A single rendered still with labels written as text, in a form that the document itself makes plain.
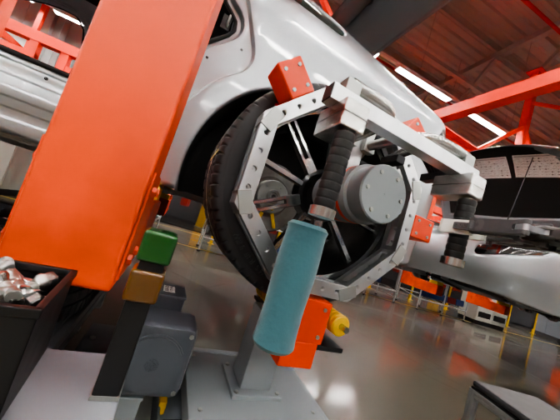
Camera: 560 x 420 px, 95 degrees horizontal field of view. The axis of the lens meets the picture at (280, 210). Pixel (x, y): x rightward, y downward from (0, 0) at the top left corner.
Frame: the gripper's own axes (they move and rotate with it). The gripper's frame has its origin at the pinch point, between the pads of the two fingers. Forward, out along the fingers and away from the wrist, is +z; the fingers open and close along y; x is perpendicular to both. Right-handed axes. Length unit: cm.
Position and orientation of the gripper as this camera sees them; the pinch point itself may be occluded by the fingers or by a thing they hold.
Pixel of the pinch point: (462, 229)
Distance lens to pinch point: 67.5
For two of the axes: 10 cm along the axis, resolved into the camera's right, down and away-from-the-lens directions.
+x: 3.0, -9.5, 0.9
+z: -3.8, -0.4, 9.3
